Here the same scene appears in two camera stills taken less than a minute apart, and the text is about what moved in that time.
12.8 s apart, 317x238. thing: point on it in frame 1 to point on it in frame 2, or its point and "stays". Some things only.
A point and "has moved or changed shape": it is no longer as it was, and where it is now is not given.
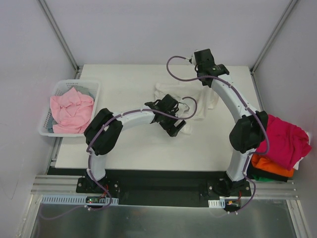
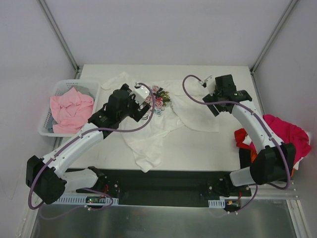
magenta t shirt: (286, 144) stays
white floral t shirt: (204, 98) has moved or changed shape
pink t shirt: (73, 110) stays
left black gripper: (175, 123) to (138, 111)
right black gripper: (202, 59) to (215, 103)
